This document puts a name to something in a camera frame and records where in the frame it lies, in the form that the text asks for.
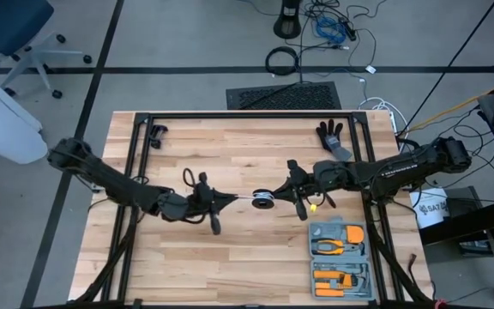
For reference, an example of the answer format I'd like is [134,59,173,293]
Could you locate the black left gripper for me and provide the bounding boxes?
[185,171,238,236]

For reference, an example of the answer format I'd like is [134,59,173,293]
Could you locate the orange handled screwdriver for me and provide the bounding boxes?
[313,269,346,281]
[315,288,345,299]

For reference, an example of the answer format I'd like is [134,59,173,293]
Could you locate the black plastic cord spool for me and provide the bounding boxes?
[250,188,276,210]

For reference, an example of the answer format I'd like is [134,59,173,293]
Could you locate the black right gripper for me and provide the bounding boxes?
[272,159,319,222]

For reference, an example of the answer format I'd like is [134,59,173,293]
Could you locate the black power strip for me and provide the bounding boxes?
[340,17,358,43]

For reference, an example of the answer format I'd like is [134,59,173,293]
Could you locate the black coiled cable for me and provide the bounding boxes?
[264,45,301,77]

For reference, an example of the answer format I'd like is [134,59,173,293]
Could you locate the blue office chair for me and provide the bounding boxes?
[0,0,93,100]

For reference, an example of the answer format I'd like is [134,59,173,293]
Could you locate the blue tangled cable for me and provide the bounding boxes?
[314,15,348,45]

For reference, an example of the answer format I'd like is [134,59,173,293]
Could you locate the short orange black tool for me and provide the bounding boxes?
[315,279,354,290]

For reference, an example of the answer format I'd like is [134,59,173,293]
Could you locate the black diagonal support pole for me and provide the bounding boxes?
[399,0,494,136]

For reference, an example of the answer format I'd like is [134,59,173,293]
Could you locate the white cable bundle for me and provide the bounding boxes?
[357,96,410,147]

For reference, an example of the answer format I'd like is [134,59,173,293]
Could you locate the orange handled pliers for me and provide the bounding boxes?
[310,237,346,258]

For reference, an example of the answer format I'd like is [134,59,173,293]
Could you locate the grey plastic tool case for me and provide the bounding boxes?
[308,221,377,301]

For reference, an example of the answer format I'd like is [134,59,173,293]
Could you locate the black floor grate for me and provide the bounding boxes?
[226,81,343,112]

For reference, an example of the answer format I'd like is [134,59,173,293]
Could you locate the white plastic bin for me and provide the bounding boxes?
[0,59,49,166]

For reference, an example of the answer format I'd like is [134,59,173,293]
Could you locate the black round stand base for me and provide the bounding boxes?
[273,0,303,40]

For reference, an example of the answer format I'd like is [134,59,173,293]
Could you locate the black box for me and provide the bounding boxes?
[445,185,494,258]

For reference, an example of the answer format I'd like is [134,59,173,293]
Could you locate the small black clamp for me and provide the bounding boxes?
[148,124,169,150]

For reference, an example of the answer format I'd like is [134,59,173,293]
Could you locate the black side desk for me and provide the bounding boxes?
[418,92,494,297]

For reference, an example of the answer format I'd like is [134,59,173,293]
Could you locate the black aluminium table frame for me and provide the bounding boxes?
[69,110,435,309]

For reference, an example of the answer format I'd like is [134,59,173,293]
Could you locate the black grey work glove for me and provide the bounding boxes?
[315,118,354,163]

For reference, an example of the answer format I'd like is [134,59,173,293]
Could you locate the yellow floor cable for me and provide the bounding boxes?
[407,73,494,133]

